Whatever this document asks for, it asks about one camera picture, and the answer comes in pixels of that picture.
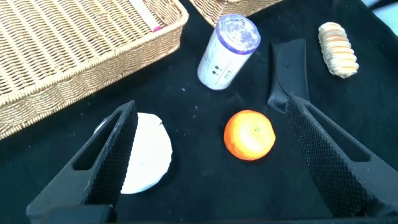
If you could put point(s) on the mandarin orange with green stem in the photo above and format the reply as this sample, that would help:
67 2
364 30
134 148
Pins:
248 135

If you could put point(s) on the white round lid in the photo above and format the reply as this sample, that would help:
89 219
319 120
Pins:
149 155

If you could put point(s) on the purple topped bag roll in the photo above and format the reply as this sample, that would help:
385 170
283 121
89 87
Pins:
224 59

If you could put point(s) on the wicker basket holding food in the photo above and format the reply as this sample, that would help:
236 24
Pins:
224 9

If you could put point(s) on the black glasses case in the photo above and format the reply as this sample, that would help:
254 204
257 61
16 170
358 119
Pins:
290 68

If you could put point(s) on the ridged long bread loaf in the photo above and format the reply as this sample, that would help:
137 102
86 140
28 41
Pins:
339 49

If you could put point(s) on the white pen pink cap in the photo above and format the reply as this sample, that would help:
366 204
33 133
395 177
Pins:
146 15

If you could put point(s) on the wicker basket holding mug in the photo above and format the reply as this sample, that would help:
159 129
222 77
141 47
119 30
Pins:
62 46

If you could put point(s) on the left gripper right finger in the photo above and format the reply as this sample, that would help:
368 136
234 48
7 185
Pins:
326 174

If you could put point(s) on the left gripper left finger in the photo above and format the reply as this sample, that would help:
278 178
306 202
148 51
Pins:
105 174

